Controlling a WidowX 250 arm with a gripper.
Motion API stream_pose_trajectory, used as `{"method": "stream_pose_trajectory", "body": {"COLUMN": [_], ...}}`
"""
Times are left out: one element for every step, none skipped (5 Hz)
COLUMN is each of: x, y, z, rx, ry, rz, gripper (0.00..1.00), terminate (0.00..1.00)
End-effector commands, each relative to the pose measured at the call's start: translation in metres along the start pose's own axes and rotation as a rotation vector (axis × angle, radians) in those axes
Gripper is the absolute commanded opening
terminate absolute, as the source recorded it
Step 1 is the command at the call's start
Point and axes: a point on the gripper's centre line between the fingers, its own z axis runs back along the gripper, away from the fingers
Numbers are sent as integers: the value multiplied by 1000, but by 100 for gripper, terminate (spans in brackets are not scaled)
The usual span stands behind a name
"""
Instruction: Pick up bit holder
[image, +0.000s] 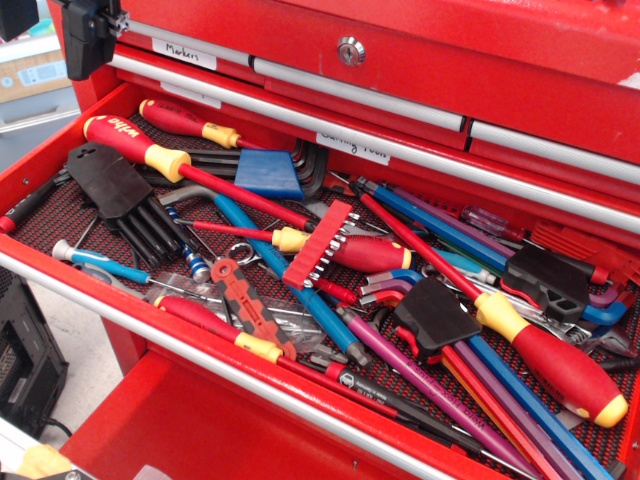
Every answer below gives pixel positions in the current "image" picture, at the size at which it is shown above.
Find black slim screwdriver left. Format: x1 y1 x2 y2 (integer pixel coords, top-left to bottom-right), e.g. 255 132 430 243
1 169 70 234

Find open red drawer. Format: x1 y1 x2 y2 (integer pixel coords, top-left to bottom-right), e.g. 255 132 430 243
0 79 640 480

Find blue long hex key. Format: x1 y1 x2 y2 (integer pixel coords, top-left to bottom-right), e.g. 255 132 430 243
214 194 370 367

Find long red yellow screwdriver right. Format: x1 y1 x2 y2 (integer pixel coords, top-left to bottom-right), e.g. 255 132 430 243
349 182 628 428

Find large Wiha red yellow screwdriver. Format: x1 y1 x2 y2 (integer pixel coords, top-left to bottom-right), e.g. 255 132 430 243
83 115 317 232

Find red bit holder with bits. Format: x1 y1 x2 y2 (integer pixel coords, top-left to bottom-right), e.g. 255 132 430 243
282 200 359 290

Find silver adjustable wrench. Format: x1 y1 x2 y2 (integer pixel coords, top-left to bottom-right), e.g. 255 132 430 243
550 322 639 358

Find red bit rail right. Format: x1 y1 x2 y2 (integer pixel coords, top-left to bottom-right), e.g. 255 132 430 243
531 221 626 269

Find grey L hex key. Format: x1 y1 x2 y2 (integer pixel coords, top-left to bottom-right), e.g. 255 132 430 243
158 185 219 206

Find red yellow screwdriver centre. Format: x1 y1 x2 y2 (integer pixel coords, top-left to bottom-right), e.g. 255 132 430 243
176 219 412 273

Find blue white precision screwdriver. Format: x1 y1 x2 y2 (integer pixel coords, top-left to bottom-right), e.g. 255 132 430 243
52 239 212 301

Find black Wiha screwdriver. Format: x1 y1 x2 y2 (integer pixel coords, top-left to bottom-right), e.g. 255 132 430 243
325 363 484 454

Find black holder hex keys right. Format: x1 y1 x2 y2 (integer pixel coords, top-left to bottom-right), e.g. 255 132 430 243
355 175 629 326

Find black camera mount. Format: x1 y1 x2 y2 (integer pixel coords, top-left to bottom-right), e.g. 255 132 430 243
56 0 129 81

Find black hex key holder set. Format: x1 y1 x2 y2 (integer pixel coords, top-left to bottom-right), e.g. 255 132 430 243
66 142 187 267

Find red tool chest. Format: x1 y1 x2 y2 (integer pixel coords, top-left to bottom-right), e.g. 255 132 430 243
47 0 640 480

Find red yellow screwdriver top back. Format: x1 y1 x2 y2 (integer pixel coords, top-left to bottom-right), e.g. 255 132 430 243
139 99 264 149

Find white Markers label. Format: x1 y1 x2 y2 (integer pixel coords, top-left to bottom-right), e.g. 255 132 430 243
151 38 217 71

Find magenta long hex key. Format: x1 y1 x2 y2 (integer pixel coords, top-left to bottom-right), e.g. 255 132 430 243
335 305 541 479

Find red black folding tool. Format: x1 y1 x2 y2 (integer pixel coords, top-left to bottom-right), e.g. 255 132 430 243
211 257 297 360

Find white cutting tools label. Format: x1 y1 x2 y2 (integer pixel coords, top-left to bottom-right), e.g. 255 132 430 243
316 133 391 166

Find blue hex key holder set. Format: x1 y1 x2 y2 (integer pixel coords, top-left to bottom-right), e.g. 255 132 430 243
177 142 328 201

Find silver combination wrench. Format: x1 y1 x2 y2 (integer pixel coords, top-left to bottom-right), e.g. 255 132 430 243
215 242 262 266

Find blue striped precision screwdriver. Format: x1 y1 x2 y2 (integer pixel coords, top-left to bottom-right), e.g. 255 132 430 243
165 207 211 284

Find black electronic box on floor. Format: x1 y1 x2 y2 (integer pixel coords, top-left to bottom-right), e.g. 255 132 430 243
1 269 68 437

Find red yellow screwdriver front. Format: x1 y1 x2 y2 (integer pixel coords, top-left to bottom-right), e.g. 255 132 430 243
153 296 399 419

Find clear handle small screwdriver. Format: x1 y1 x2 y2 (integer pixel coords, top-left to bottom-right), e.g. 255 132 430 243
461 206 525 242

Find silver lock cylinder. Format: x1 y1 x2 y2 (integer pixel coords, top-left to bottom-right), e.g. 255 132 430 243
337 36 366 67

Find black holder coloured hex keys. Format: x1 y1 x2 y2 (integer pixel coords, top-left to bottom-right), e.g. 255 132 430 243
360 270 612 479

